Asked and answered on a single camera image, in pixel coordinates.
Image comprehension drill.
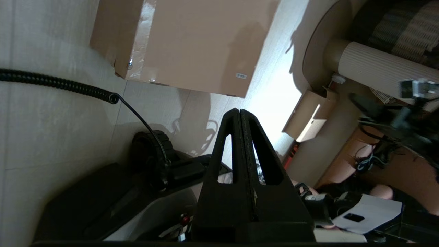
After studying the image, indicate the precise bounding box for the brown board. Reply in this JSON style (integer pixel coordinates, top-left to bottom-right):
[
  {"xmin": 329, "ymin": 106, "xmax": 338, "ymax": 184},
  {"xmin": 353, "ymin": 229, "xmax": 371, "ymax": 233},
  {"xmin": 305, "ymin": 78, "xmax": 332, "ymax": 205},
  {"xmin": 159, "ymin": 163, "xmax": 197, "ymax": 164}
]
[{"xmin": 317, "ymin": 127, "xmax": 439, "ymax": 216}]

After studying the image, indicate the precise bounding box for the black coiled cable white tape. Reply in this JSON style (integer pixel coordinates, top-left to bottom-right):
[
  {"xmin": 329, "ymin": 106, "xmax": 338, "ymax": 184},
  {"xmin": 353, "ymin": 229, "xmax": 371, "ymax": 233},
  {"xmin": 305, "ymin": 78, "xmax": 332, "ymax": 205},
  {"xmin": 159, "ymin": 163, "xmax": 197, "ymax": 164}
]
[{"xmin": 0, "ymin": 68, "xmax": 172, "ymax": 167}]

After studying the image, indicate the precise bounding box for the black cable bundle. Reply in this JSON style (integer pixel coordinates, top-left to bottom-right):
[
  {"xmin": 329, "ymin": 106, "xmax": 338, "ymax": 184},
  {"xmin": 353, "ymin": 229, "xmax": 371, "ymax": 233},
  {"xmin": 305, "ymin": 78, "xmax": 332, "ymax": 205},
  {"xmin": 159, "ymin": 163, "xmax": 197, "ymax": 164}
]
[{"xmin": 354, "ymin": 143, "xmax": 390, "ymax": 172}]

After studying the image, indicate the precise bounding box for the dark striped woven cushion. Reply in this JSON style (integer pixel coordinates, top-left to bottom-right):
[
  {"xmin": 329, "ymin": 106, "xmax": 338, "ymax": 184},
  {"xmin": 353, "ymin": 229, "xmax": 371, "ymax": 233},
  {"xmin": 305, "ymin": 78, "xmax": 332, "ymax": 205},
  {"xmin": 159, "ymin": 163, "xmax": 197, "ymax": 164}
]
[{"xmin": 350, "ymin": 0, "xmax": 439, "ymax": 64}]

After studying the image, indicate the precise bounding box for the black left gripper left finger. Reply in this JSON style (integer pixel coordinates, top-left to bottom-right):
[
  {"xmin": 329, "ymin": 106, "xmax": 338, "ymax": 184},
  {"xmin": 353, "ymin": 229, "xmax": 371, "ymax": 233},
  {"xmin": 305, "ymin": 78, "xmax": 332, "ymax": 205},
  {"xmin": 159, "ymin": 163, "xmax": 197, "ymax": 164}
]
[{"xmin": 191, "ymin": 108, "xmax": 258, "ymax": 226}]

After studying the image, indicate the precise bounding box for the black white robot base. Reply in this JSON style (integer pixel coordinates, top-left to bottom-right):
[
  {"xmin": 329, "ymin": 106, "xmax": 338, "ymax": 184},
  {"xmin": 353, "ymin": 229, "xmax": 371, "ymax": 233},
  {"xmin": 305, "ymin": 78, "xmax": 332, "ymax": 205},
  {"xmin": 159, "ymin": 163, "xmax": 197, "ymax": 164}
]
[{"xmin": 33, "ymin": 130, "xmax": 234, "ymax": 242}]

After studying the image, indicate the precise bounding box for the ribbed beige column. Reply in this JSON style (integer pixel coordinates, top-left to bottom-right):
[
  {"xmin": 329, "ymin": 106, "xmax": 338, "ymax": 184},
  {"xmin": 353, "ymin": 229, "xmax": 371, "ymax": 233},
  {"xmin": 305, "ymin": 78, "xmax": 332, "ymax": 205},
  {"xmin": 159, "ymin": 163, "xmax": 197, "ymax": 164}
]
[{"xmin": 338, "ymin": 40, "xmax": 439, "ymax": 105}]

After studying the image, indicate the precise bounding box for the brown cardboard shoe box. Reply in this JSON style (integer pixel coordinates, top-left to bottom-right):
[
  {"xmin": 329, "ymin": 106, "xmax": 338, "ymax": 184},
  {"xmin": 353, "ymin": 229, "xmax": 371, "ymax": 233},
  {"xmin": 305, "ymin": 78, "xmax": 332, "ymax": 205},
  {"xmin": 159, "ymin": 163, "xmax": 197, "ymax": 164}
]
[{"xmin": 90, "ymin": 0, "xmax": 281, "ymax": 98}]

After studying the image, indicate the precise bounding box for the brown round pedestal base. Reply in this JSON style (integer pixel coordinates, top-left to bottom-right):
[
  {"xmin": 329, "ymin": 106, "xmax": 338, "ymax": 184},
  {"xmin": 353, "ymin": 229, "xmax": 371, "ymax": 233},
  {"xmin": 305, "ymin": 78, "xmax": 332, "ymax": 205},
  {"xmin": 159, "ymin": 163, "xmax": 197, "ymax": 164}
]
[{"xmin": 302, "ymin": 0, "xmax": 351, "ymax": 94}]

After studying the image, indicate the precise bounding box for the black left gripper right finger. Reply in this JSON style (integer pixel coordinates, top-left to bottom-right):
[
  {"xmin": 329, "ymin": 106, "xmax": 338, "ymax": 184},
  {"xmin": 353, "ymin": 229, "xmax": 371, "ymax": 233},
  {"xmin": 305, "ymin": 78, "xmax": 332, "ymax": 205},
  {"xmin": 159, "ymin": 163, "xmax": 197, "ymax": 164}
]
[{"xmin": 240, "ymin": 109, "xmax": 315, "ymax": 226}]

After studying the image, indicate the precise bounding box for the small open cardboard carton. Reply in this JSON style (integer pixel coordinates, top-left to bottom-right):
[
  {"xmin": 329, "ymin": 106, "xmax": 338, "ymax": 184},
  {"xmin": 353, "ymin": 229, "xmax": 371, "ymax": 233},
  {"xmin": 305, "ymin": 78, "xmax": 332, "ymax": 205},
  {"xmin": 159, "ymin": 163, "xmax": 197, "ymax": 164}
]
[{"xmin": 282, "ymin": 87, "xmax": 340, "ymax": 143}]

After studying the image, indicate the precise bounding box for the white paper sheet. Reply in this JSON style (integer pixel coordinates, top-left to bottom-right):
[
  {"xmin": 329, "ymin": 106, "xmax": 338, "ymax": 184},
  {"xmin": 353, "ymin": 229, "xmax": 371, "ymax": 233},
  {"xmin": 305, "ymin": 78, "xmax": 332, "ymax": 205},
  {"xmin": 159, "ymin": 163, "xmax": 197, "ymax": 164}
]
[{"xmin": 331, "ymin": 194, "xmax": 403, "ymax": 235}]

